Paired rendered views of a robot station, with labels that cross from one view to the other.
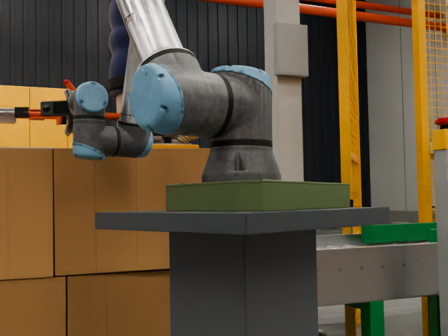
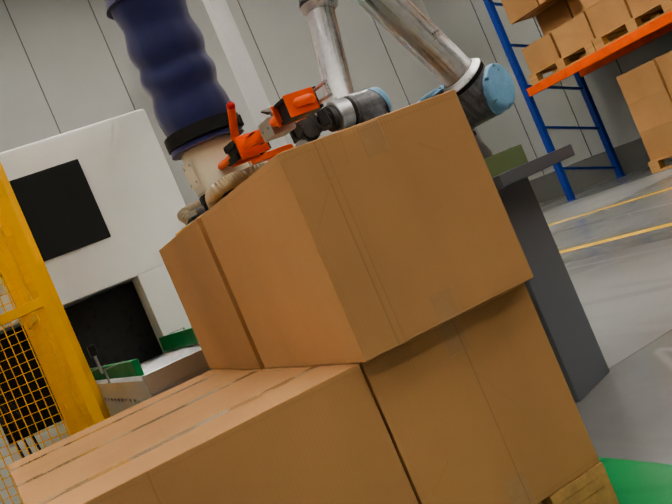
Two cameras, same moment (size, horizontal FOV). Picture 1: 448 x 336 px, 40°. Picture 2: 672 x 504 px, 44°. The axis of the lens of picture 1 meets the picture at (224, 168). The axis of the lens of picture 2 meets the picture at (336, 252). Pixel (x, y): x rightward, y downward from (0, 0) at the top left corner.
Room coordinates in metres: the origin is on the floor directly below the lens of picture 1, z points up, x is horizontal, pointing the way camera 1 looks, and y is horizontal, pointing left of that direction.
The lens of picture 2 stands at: (2.11, 2.71, 0.76)
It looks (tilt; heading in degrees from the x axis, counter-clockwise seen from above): 1 degrees down; 267
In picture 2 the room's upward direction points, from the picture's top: 23 degrees counter-clockwise
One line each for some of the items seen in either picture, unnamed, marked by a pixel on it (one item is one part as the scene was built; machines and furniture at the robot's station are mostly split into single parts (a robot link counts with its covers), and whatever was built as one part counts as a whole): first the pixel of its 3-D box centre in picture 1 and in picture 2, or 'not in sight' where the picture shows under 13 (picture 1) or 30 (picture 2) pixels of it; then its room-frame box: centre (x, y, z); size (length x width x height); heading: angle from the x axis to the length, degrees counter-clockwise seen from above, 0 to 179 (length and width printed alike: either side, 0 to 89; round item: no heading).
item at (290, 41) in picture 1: (291, 50); not in sight; (3.49, -0.40, 1.62); 0.20 x 0.05 x 0.30; 112
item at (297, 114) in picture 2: not in sight; (294, 107); (1.98, 0.85, 1.07); 0.08 x 0.07 x 0.05; 113
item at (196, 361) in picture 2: not in sight; (244, 339); (2.37, -0.05, 0.58); 0.70 x 0.03 x 0.06; 22
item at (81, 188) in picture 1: (137, 208); (267, 275); (2.20, 0.31, 0.75); 0.60 x 0.40 x 0.40; 109
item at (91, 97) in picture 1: (89, 100); (365, 107); (1.77, 0.39, 1.07); 0.12 x 0.09 x 0.10; 23
